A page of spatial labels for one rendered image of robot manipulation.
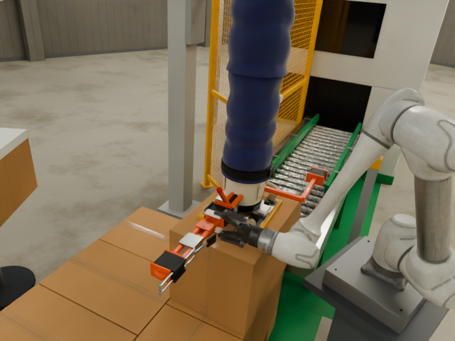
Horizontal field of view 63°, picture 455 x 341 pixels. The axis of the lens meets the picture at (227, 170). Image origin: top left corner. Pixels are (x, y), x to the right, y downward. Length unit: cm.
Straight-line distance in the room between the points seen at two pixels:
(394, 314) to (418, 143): 76
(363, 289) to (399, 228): 29
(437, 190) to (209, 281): 94
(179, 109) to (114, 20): 749
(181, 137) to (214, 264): 165
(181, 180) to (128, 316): 164
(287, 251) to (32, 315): 117
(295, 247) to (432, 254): 45
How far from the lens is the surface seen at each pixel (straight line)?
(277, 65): 141
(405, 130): 114
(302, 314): 263
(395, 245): 161
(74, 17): 988
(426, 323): 177
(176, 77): 291
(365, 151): 124
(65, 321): 187
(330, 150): 364
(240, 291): 158
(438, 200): 126
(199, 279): 167
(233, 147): 151
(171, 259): 123
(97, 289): 196
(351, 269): 173
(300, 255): 131
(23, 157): 252
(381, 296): 167
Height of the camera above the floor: 191
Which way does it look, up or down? 27 degrees down
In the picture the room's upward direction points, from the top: 4 degrees clockwise
